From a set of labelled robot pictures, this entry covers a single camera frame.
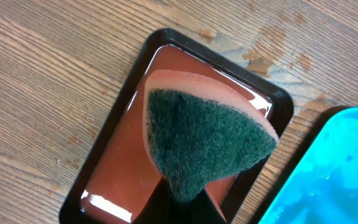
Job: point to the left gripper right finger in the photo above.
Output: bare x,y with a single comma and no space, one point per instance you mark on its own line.
201,210

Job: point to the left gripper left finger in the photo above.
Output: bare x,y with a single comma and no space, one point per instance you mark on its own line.
160,208

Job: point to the black tray with red liquid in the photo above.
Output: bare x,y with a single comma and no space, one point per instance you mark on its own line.
117,178

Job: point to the blue plastic tray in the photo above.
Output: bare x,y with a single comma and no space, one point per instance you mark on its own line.
323,187

